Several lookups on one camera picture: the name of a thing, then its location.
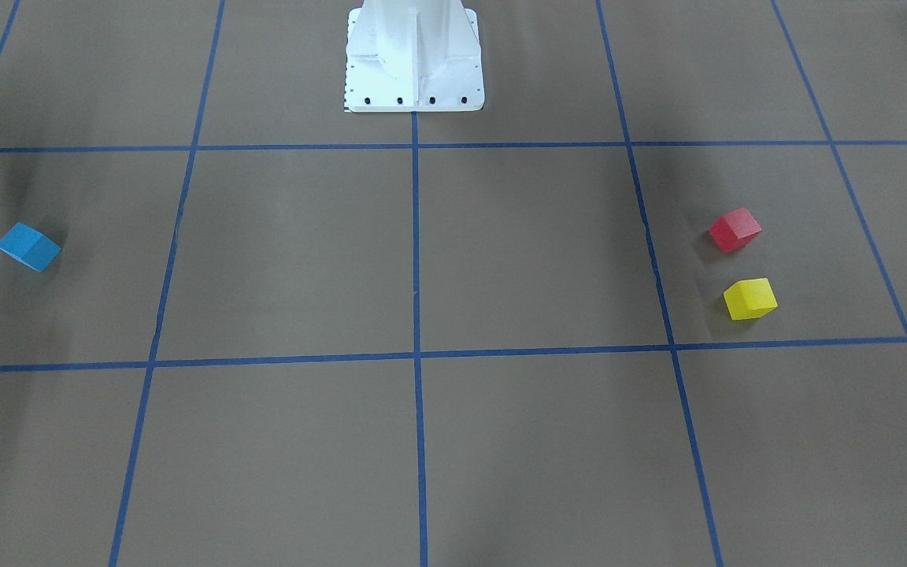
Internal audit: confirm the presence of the white central pedestal column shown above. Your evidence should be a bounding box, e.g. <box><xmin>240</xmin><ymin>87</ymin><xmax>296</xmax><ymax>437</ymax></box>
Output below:
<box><xmin>343</xmin><ymin>1</ymin><xmax>485</xmax><ymax>113</ymax></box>

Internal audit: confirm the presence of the blue cube block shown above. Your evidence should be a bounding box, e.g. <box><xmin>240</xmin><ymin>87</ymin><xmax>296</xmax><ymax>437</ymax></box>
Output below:
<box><xmin>0</xmin><ymin>223</ymin><xmax>61</xmax><ymax>272</ymax></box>

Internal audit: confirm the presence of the red cube block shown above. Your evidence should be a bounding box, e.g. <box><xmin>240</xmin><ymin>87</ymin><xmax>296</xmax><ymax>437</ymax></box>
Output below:
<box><xmin>708</xmin><ymin>207</ymin><xmax>763</xmax><ymax>254</ymax></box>

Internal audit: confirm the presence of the yellow cube block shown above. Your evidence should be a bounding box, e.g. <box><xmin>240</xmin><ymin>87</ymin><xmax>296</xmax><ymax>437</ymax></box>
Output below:
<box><xmin>723</xmin><ymin>277</ymin><xmax>779</xmax><ymax>321</ymax></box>

